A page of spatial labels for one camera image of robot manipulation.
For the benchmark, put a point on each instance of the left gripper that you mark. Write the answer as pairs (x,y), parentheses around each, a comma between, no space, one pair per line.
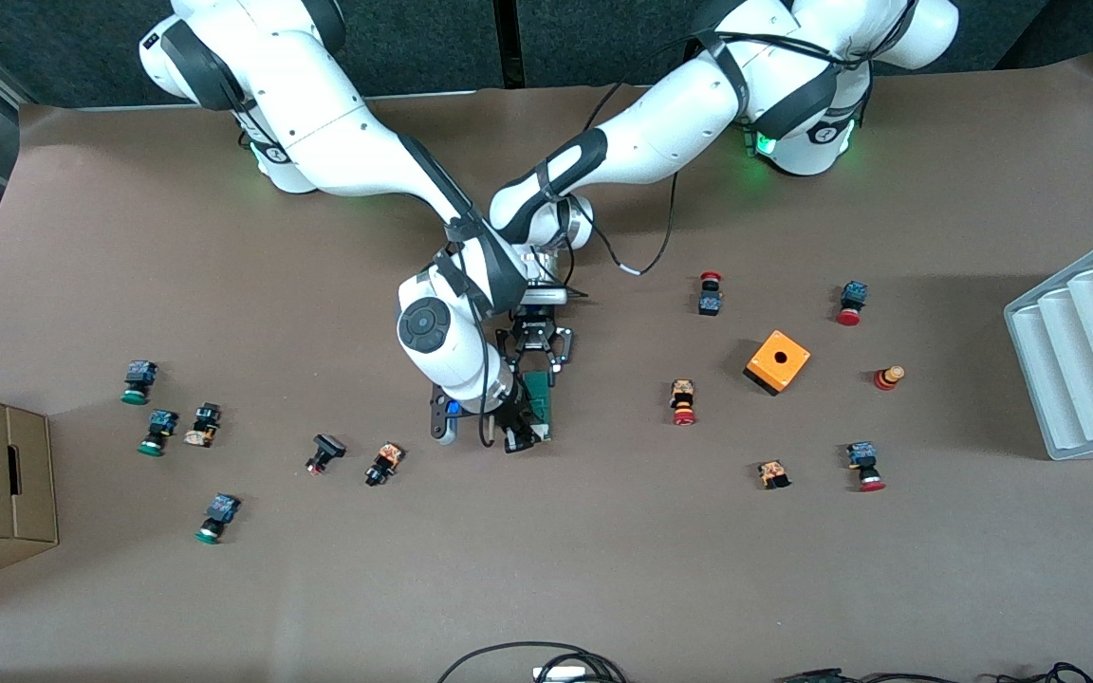
(535,334)

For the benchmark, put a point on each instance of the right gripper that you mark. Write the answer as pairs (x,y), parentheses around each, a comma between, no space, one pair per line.
(515,420)

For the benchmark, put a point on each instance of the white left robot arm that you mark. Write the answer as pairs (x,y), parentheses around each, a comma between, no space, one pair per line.
(679,123)

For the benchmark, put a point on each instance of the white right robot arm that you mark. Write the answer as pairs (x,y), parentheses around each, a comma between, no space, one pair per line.
(319,114)

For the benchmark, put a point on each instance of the brown paper table cover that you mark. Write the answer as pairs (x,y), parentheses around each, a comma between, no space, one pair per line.
(509,569)

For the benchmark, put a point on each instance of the black push button orange body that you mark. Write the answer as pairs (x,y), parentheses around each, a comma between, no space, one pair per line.
(385,462)

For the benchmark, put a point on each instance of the red push button orange body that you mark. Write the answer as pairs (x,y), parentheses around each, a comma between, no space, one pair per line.
(683,398)

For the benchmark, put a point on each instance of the red push button black body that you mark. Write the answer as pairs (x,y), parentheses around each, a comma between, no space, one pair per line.
(710,302)

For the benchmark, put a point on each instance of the black square push button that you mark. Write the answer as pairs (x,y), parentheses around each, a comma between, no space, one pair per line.
(325,450)

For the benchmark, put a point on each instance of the orange black contact block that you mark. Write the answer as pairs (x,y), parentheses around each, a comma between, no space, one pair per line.
(773,473)

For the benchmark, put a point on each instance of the red push button blue body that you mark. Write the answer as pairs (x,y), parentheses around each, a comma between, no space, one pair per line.
(863,460)
(852,299)

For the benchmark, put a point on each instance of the green push button blue body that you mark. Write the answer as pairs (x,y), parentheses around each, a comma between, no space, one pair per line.
(138,379)
(219,512)
(159,429)

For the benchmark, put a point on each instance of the black beige contact block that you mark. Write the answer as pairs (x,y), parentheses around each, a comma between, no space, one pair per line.
(203,424)

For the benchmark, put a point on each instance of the red orange stacked button head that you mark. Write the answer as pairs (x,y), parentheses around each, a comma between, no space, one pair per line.
(888,378)

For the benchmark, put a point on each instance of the grey ribbed plastic tray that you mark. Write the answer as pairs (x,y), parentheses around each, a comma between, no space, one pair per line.
(1087,351)

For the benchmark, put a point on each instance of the orange button enclosure box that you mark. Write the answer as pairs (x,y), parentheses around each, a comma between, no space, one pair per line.
(779,360)

